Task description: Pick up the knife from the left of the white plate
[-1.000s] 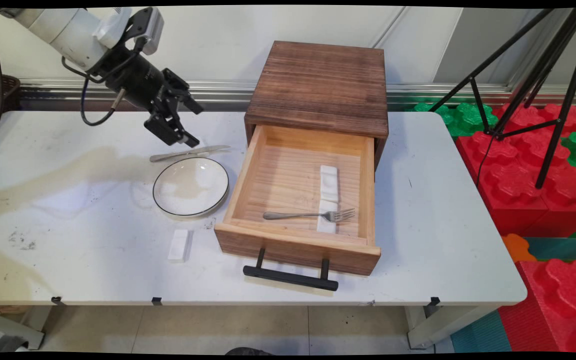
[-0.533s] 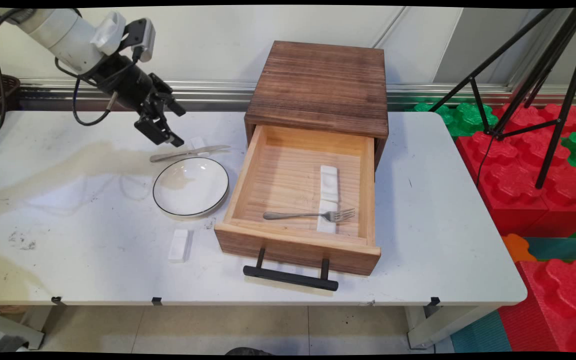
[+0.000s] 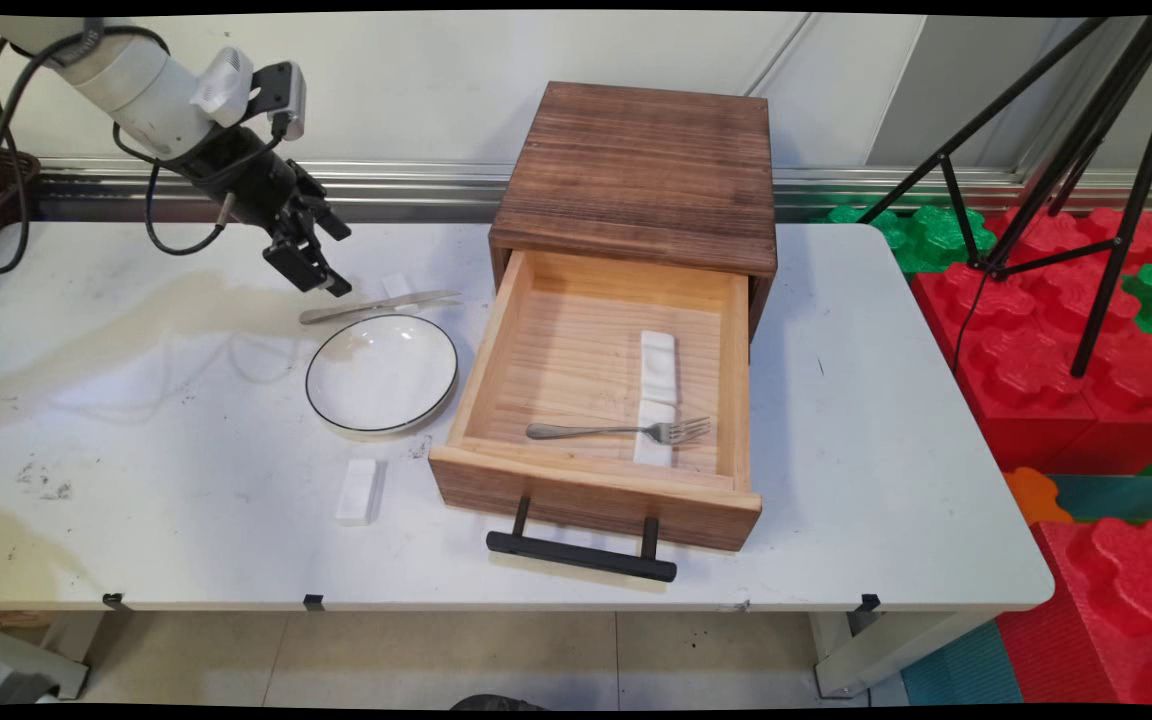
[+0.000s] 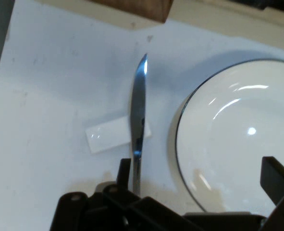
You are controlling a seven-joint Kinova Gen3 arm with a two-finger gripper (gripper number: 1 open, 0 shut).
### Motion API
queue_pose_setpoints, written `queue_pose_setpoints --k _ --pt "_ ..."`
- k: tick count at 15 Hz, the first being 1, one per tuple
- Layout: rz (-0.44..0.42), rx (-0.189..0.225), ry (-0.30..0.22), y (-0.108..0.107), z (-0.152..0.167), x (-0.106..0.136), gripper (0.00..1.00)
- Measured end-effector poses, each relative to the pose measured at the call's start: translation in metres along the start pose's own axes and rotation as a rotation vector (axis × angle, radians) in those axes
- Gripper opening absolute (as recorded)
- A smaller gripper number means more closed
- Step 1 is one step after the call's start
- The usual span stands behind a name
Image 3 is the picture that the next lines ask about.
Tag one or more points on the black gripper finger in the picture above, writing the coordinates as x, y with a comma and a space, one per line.
291, 260
326, 215

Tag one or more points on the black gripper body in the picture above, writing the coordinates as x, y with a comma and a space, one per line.
241, 180

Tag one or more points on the silver serrated table knife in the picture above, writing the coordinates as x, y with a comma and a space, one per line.
356, 309

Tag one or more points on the silver metal fork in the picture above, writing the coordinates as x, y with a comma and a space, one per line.
586, 431

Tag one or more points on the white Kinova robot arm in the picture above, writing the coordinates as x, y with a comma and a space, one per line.
136, 90

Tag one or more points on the white plate with black rim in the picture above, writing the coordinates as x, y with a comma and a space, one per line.
376, 380

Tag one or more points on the dark wooden drawer cabinet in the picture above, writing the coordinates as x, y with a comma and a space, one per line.
636, 170

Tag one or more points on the black table edge clip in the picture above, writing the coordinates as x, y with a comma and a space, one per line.
114, 602
313, 603
868, 602

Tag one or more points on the light wooden drawer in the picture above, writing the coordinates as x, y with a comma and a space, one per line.
596, 492

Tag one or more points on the white table leg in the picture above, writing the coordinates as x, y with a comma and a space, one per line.
876, 650

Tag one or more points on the large red foam block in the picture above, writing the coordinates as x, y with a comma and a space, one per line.
1026, 370

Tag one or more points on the orange foam piece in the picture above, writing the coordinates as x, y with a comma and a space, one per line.
1034, 495

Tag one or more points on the black tripod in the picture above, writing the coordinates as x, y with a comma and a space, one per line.
1121, 240

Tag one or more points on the teal foam mat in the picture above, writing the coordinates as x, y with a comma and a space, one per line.
1126, 498

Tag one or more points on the black silver wrist camera box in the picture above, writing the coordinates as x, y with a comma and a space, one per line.
281, 95

